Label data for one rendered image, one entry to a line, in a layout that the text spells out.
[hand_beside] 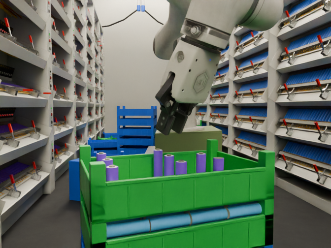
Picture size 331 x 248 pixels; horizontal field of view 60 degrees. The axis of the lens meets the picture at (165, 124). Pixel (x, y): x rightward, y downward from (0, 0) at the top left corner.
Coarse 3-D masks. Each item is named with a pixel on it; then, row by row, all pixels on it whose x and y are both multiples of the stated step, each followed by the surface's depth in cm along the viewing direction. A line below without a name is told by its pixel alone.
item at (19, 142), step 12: (0, 108) 130; (12, 108) 144; (0, 120) 134; (12, 120) 148; (24, 120) 152; (0, 132) 117; (12, 132) 111; (24, 132) 136; (36, 132) 151; (48, 132) 154; (0, 144) 94; (12, 144) 111; (24, 144) 120; (36, 144) 135; (0, 156) 96; (12, 156) 108
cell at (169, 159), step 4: (164, 156) 51; (168, 156) 51; (172, 156) 51; (164, 160) 51; (168, 160) 51; (172, 160) 51; (164, 164) 51; (168, 164) 51; (172, 164) 51; (164, 168) 51; (168, 168) 51; (172, 168) 51; (164, 172) 51; (168, 172) 51; (172, 172) 51
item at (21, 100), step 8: (0, 80) 93; (8, 80) 143; (16, 80) 150; (32, 88) 150; (40, 88) 152; (0, 96) 97; (8, 96) 103; (16, 96) 110; (24, 96) 120; (32, 96) 133; (40, 96) 151; (48, 96) 153; (0, 104) 99; (8, 104) 105; (16, 104) 113; (24, 104) 121; (32, 104) 131; (40, 104) 143
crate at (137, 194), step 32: (96, 160) 57; (128, 160) 59; (192, 160) 64; (224, 160) 62; (96, 192) 38; (128, 192) 39; (160, 192) 41; (192, 192) 43; (224, 192) 45; (256, 192) 47
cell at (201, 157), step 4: (200, 152) 54; (196, 156) 54; (200, 156) 53; (204, 156) 53; (196, 160) 54; (200, 160) 53; (204, 160) 53; (196, 164) 54; (200, 164) 53; (204, 164) 53; (196, 168) 54; (200, 168) 53; (204, 168) 53; (196, 172) 54; (200, 172) 53
